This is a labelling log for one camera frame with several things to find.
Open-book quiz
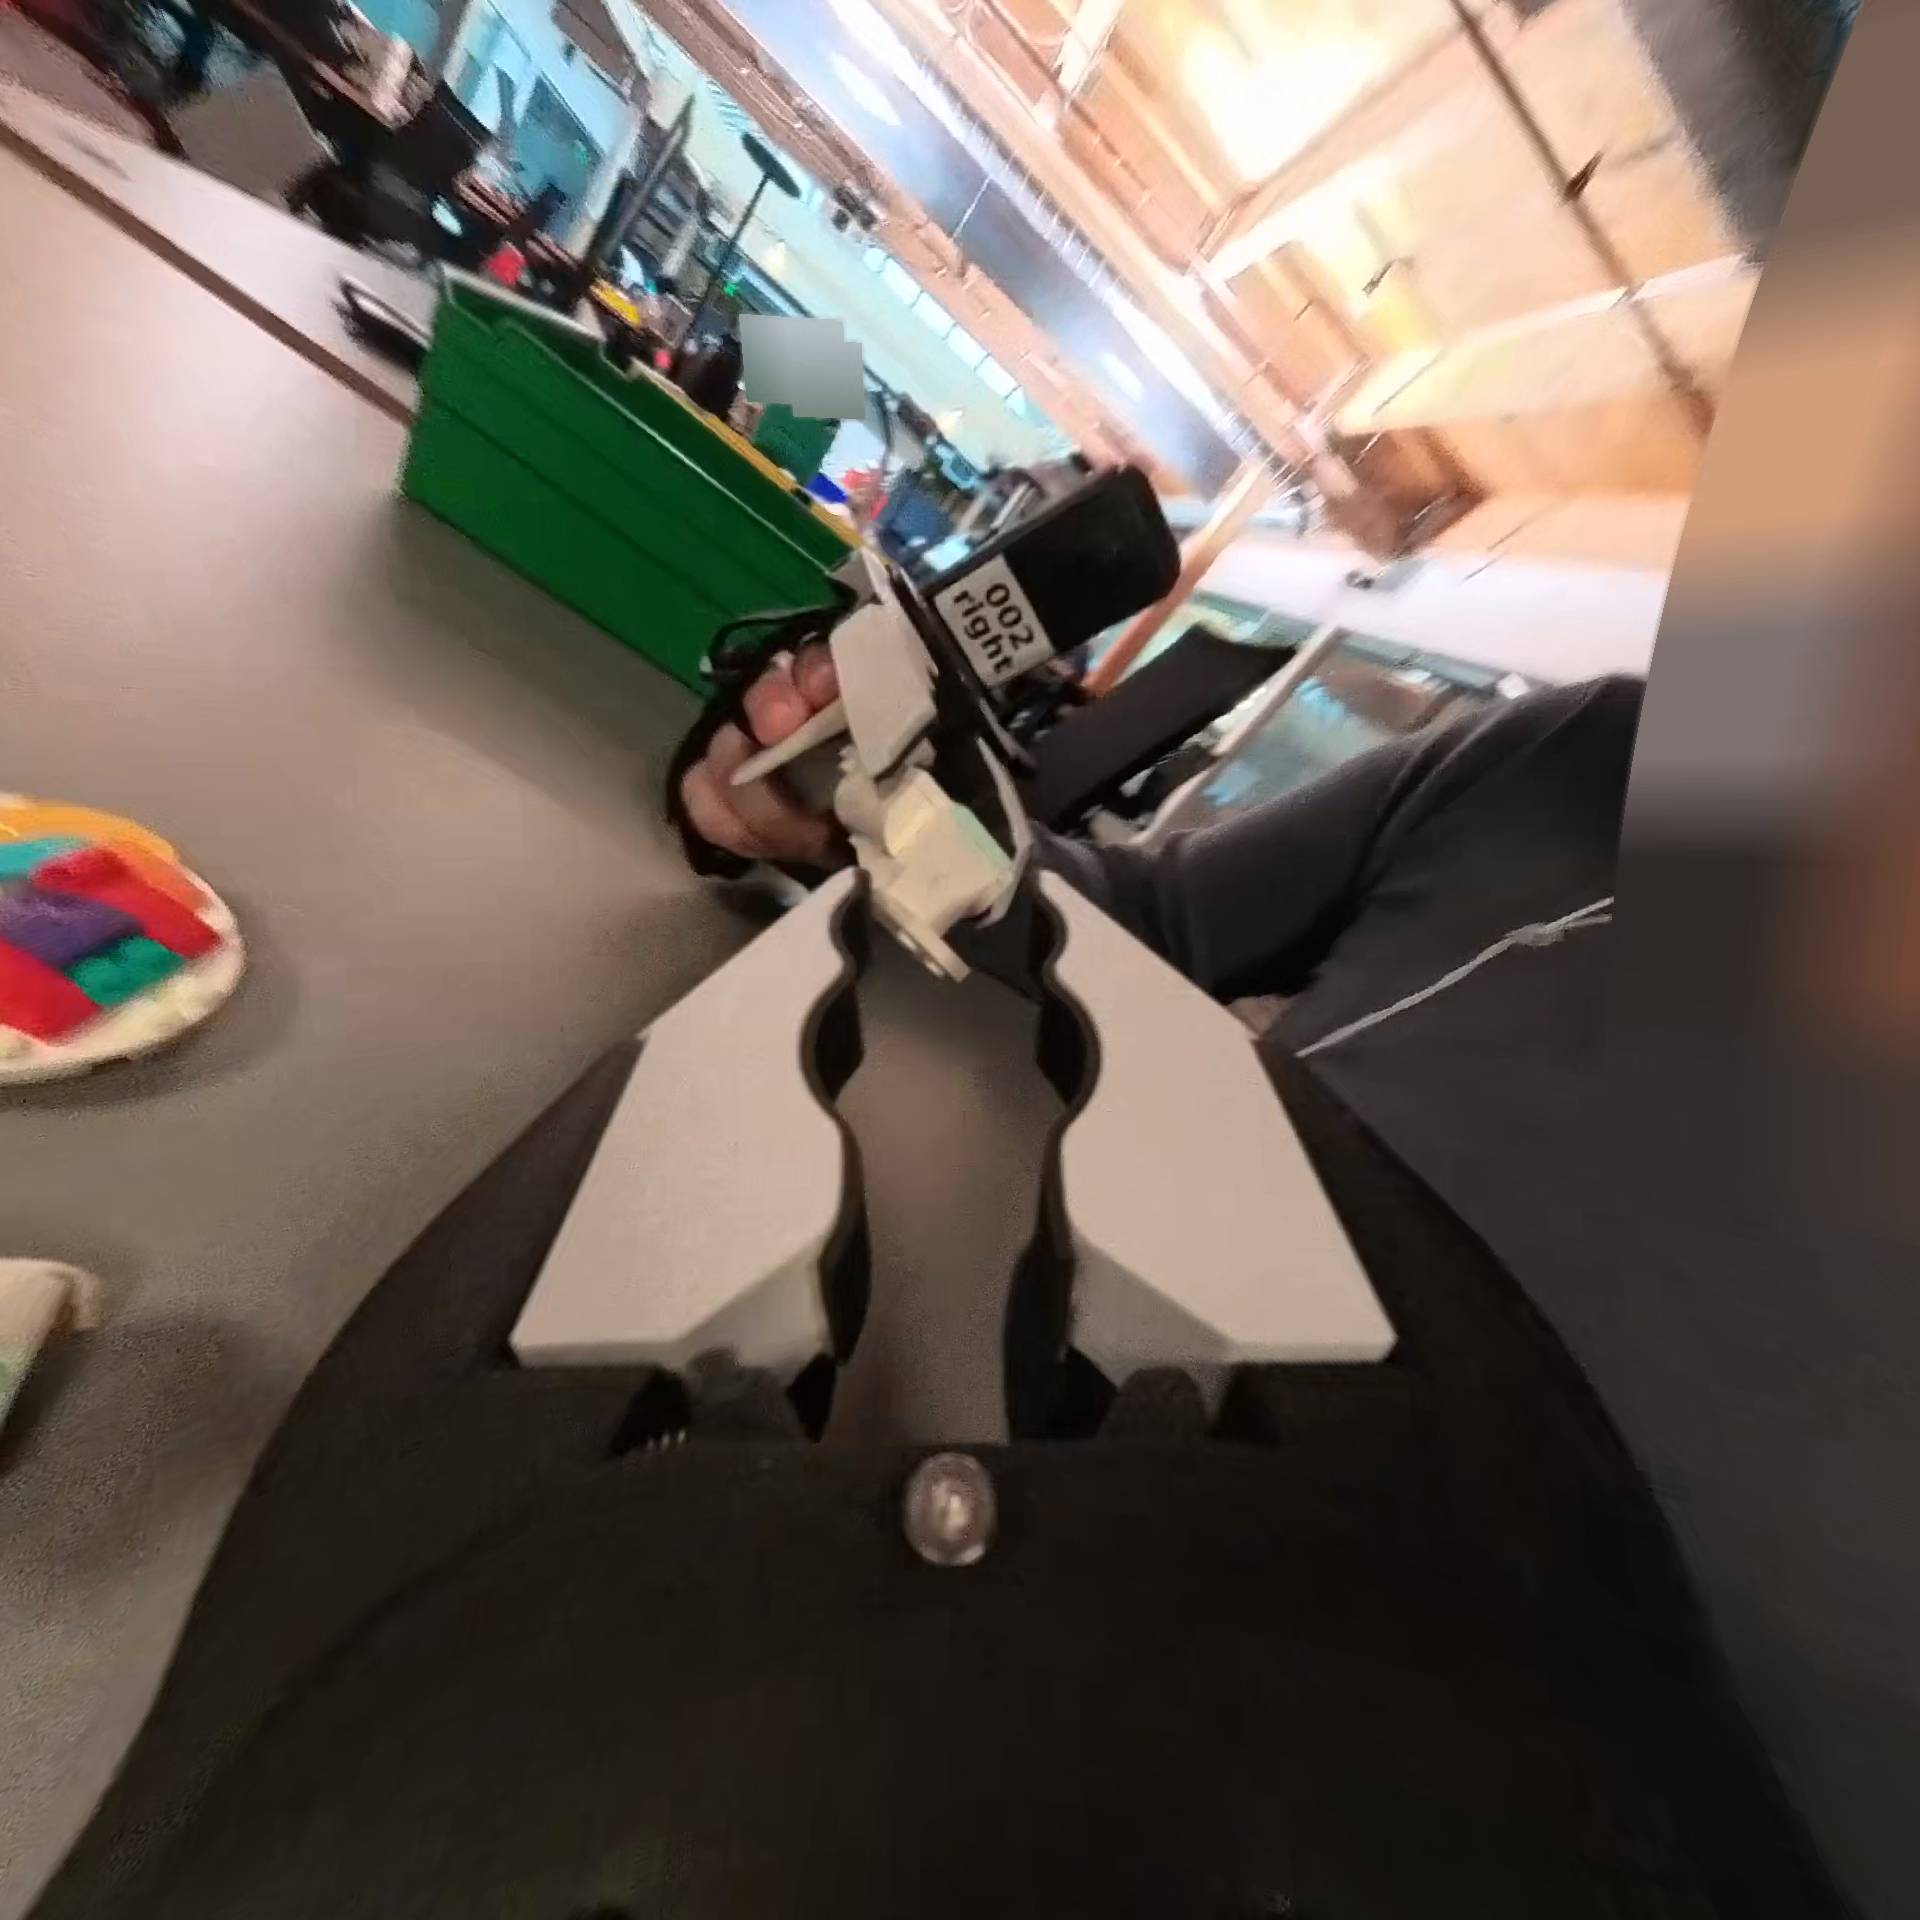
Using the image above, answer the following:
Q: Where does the white lego build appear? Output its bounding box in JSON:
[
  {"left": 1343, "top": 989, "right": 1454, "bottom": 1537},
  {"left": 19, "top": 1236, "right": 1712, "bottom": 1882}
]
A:
[{"left": 840, "top": 765, "right": 1026, "bottom": 985}]

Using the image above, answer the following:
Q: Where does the round white rainbow lego plate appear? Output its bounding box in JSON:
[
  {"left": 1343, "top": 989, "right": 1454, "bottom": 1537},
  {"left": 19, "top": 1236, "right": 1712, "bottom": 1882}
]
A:
[{"left": 0, "top": 792, "right": 244, "bottom": 1087}]

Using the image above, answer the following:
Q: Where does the person's right forearm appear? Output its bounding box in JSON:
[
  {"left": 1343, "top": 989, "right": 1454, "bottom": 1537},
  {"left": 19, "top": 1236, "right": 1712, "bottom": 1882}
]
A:
[{"left": 1035, "top": 675, "right": 1641, "bottom": 1005}]

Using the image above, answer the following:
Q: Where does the thin white cable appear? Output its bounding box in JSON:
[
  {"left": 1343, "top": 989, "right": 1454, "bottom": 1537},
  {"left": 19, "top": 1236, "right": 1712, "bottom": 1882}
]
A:
[{"left": 1297, "top": 896, "right": 1616, "bottom": 1055}]

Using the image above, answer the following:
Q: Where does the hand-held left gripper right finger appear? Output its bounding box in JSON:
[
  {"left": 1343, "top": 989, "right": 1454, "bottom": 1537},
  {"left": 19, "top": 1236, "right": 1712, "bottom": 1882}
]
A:
[{"left": 1026, "top": 867, "right": 1397, "bottom": 1398}]

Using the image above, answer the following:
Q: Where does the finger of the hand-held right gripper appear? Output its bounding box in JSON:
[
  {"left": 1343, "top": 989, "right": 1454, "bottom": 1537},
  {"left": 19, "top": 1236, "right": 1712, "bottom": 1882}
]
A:
[
  {"left": 961, "top": 717, "right": 1044, "bottom": 922},
  {"left": 827, "top": 597, "right": 948, "bottom": 776}
]

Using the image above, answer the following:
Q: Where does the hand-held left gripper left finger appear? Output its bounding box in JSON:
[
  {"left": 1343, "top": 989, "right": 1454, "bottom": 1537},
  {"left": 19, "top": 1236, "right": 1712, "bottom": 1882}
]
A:
[{"left": 510, "top": 867, "right": 875, "bottom": 1402}]

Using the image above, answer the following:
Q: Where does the small white teal lego car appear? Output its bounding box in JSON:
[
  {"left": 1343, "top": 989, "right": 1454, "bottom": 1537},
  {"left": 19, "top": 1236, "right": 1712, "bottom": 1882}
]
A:
[{"left": 0, "top": 1256, "right": 104, "bottom": 1432}]

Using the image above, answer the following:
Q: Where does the green plastic bin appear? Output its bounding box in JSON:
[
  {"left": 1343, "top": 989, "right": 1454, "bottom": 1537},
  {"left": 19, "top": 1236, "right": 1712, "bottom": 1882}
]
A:
[{"left": 398, "top": 269, "right": 869, "bottom": 703}]

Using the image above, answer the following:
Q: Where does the person's right hand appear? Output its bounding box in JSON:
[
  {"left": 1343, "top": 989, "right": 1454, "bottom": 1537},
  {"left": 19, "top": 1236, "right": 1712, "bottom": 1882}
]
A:
[{"left": 667, "top": 646, "right": 864, "bottom": 884}]

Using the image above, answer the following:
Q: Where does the small black device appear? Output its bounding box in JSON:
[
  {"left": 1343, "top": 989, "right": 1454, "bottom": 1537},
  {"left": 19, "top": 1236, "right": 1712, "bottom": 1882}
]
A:
[{"left": 337, "top": 275, "right": 440, "bottom": 356}]

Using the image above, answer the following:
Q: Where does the black office chair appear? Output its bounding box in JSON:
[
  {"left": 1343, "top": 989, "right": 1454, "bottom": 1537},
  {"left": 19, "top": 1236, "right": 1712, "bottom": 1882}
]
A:
[{"left": 1035, "top": 619, "right": 1310, "bottom": 842}]

